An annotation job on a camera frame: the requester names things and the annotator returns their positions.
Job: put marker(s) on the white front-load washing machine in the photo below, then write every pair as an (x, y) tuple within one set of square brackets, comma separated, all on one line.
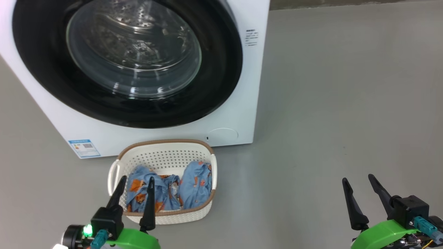
[(242, 103)]

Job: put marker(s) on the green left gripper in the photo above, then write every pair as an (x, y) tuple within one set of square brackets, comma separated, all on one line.
[(135, 240)]

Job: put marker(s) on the round white filter cover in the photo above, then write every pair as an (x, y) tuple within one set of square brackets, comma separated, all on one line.
[(223, 136)]

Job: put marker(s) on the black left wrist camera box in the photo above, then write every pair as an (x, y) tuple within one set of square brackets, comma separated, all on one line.
[(107, 221)]

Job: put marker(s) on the black round glass washer door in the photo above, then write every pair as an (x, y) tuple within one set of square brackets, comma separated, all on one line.
[(214, 86)]

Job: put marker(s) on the blue energy label sticker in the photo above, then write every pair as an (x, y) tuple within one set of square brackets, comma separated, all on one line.
[(84, 148)]

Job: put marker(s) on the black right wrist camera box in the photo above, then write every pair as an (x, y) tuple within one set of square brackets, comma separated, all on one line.
[(410, 209)]

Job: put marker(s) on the white perforated basket brown rim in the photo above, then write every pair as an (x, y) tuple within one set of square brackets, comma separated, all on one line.
[(166, 155)]

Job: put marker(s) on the small printed text label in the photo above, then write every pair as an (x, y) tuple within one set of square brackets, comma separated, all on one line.
[(251, 37)]

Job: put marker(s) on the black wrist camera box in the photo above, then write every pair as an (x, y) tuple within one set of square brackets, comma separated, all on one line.
[(410, 209), (107, 221)]

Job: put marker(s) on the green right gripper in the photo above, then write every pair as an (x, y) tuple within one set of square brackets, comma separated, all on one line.
[(380, 235)]

